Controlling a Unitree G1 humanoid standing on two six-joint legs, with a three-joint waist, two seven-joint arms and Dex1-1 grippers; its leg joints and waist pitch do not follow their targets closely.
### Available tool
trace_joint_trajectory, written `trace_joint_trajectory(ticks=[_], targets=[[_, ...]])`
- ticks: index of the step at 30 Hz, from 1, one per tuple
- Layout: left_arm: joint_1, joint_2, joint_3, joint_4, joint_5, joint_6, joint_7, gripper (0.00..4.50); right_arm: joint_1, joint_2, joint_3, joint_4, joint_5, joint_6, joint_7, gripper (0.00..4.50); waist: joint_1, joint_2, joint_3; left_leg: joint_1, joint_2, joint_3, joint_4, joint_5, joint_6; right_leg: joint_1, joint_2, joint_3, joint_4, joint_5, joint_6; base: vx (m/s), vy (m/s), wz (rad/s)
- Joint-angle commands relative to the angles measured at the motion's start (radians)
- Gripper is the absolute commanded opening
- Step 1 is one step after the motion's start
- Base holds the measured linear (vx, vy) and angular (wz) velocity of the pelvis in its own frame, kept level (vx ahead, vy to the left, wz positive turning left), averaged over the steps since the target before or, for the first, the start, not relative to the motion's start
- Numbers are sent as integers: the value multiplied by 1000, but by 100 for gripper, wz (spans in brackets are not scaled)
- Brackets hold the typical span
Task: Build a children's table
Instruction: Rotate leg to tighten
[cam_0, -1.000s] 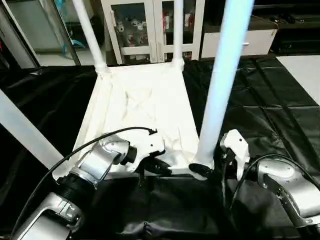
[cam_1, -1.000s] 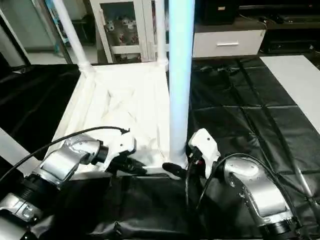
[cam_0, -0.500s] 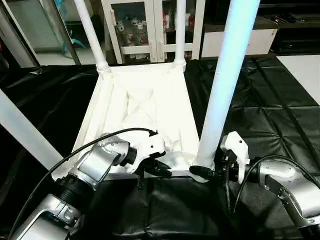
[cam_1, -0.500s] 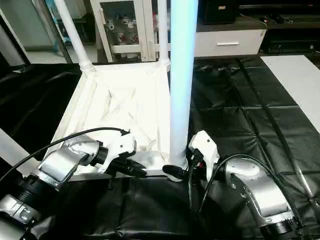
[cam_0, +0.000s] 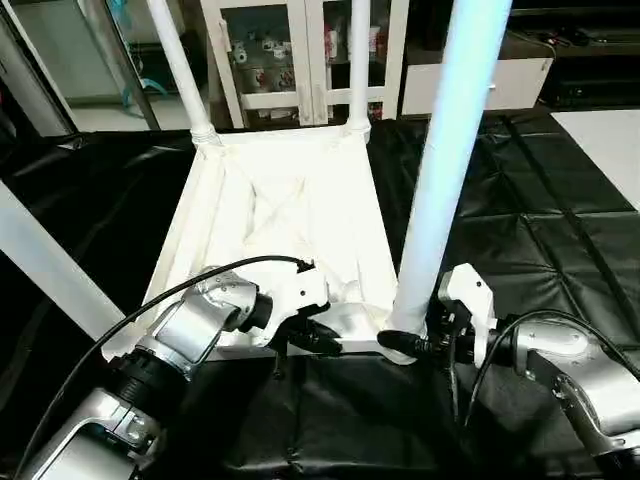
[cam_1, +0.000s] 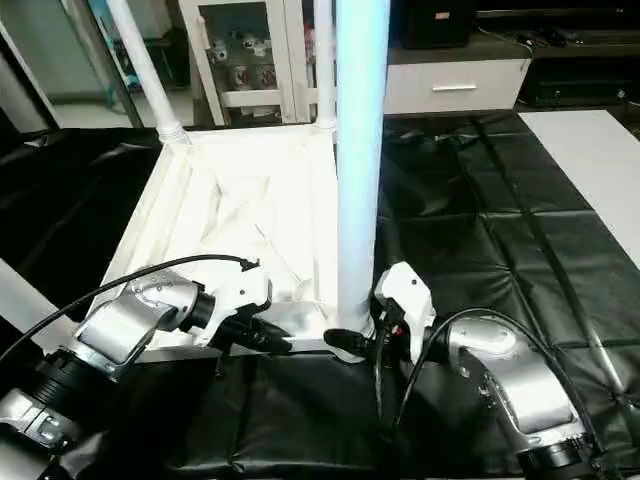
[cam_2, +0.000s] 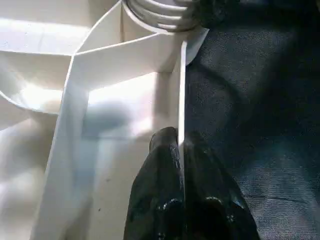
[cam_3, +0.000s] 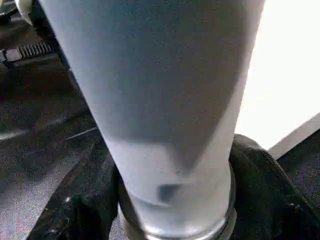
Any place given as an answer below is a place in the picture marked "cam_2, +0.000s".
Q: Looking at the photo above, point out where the black work mat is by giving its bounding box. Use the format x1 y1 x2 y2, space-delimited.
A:
182 0 320 240

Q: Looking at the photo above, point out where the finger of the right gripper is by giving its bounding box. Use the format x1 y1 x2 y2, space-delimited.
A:
196 0 242 28

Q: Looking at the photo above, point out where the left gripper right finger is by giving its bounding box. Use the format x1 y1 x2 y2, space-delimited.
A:
182 136 261 240

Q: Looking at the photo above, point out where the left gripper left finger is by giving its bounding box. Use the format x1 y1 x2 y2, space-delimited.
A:
123 127 186 240

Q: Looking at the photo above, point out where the white plastic table top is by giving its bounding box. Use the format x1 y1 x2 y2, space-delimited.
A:
0 0 210 240

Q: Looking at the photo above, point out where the white plastic table leg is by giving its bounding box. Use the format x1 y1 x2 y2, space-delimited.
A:
121 0 201 34

